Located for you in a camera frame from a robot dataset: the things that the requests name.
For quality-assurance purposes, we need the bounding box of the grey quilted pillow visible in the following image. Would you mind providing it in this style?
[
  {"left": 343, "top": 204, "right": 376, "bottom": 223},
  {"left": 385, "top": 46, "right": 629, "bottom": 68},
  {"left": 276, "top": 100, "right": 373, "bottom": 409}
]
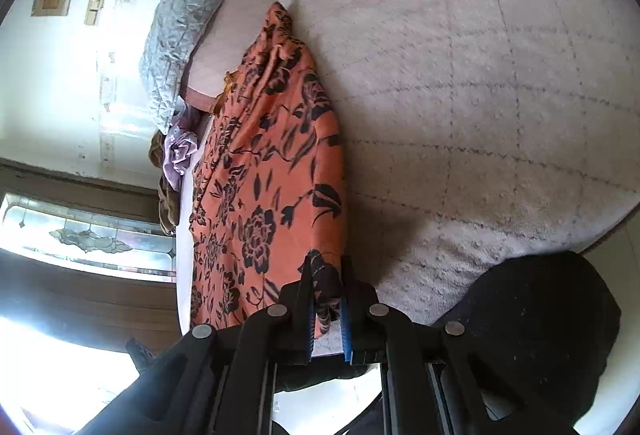
[{"left": 139, "top": 0, "right": 264, "bottom": 134}]

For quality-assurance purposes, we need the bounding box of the stained glass window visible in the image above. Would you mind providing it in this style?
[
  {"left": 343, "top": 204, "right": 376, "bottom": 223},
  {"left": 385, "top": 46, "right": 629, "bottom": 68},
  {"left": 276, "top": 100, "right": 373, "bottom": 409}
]
[{"left": 0, "top": 190, "right": 178, "bottom": 283}]

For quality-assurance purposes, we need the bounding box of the beige wall switch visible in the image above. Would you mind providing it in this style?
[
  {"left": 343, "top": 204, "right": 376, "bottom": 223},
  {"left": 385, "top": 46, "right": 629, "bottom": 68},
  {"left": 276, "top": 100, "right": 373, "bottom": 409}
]
[{"left": 83, "top": 0, "right": 109, "bottom": 26}]

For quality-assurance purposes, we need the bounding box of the orange black floral garment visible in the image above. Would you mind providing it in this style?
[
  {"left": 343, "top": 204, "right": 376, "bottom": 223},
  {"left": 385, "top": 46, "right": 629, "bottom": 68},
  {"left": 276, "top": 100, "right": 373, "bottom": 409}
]
[{"left": 188, "top": 1, "right": 348, "bottom": 341}]

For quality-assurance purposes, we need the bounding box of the person's black clothing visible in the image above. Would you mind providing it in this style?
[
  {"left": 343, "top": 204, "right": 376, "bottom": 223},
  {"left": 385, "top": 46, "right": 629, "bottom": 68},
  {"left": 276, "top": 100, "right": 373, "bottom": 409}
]
[{"left": 434, "top": 251, "right": 622, "bottom": 435}]

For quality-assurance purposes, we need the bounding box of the white fleece checked blanket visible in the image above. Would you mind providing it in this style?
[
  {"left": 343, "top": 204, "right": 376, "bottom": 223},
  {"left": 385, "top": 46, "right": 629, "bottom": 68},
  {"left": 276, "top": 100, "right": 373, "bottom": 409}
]
[{"left": 176, "top": 0, "right": 640, "bottom": 358}]

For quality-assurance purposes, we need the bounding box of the brown cloth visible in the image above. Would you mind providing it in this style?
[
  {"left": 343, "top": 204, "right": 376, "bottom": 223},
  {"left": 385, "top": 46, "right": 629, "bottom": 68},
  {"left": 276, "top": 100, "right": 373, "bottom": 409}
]
[{"left": 149, "top": 131, "right": 182, "bottom": 236}]

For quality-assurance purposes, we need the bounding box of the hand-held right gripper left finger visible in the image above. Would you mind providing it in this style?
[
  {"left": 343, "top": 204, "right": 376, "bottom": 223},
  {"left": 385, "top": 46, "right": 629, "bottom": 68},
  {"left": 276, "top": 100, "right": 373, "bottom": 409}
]
[{"left": 75, "top": 259, "right": 317, "bottom": 435}]

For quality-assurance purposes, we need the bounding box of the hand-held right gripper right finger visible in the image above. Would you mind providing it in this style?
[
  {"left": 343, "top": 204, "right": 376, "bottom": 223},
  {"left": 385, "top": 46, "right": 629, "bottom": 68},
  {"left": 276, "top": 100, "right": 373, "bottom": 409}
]
[{"left": 341, "top": 257, "right": 577, "bottom": 435}]

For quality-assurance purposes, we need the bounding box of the purple crumpled cloth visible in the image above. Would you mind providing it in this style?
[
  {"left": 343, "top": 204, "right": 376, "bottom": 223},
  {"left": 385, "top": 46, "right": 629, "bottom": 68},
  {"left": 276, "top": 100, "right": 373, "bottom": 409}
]
[{"left": 161, "top": 119, "right": 202, "bottom": 192}]

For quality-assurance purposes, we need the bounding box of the pink mattress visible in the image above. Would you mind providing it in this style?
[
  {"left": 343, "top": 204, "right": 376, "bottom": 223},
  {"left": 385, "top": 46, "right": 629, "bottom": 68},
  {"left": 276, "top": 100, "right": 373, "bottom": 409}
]
[{"left": 180, "top": 0, "right": 333, "bottom": 112}]

